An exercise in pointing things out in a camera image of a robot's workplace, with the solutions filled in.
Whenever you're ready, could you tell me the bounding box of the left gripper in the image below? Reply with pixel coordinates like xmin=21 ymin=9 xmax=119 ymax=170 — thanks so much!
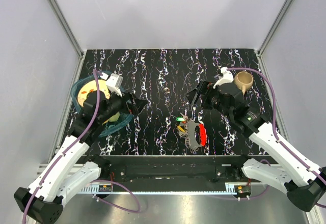
xmin=98 ymin=87 xmax=148 ymax=124

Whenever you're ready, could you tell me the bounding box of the metal key holder red handle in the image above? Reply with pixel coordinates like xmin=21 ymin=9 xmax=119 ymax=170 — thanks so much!
xmin=184 ymin=121 xmax=207 ymax=152

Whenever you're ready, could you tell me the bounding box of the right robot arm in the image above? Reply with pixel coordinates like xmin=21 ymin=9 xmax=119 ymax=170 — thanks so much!
xmin=186 ymin=81 xmax=325 ymax=212

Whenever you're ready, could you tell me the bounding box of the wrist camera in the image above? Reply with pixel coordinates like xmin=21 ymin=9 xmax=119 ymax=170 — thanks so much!
xmin=105 ymin=73 xmax=123 ymax=96
xmin=213 ymin=67 xmax=234 ymax=89

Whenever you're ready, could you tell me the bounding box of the purple cable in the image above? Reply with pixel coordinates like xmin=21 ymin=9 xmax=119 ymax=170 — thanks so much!
xmin=211 ymin=67 xmax=326 ymax=208
xmin=22 ymin=68 xmax=141 ymax=224

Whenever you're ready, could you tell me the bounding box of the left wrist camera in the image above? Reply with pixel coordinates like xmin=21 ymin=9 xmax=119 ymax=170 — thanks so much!
xmin=105 ymin=73 xmax=123 ymax=96

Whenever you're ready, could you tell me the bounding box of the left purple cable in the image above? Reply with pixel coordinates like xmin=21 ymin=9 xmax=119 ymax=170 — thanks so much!
xmin=22 ymin=68 xmax=141 ymax=224

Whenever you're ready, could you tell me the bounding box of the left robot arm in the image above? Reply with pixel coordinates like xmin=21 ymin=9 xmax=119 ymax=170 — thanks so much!
xmin=14 ymin=91 xmax=148 ymax=223

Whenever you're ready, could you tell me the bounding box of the yellow-green mug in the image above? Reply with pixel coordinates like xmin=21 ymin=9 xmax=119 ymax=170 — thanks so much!
xmin=102 ymin=112 xmax=120 ymax=125

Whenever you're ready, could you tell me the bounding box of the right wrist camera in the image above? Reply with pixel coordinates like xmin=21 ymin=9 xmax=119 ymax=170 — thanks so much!
xmin=213 ymin=67 xmax=234 ymax=89

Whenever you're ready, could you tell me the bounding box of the black base bar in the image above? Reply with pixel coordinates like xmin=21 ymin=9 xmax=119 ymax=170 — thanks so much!
xmin=81 ymin=154 xmax=263 ymax=184

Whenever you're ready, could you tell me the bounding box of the painted round plate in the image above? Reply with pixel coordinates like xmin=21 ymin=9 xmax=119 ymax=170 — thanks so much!
xmin=77 ymin=79 xmax=110 ymax=107

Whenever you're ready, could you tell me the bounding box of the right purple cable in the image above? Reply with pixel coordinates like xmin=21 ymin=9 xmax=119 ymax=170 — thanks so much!
xmin=211 ymin=67 xmax=326 ymax=208

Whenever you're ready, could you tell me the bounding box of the teal plastic container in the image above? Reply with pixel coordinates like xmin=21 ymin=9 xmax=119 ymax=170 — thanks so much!
xmin=70 ymin=75 xmax=133 ymax=137

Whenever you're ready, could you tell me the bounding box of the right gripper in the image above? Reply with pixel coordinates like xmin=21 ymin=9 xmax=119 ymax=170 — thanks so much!
xmin=184 ymin=79 xmax=232 ymax=120

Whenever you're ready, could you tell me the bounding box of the beige ceramic mug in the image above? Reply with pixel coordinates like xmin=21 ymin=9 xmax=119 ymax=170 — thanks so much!
xmin=234 ymin=71 xmax=253 ymax=94

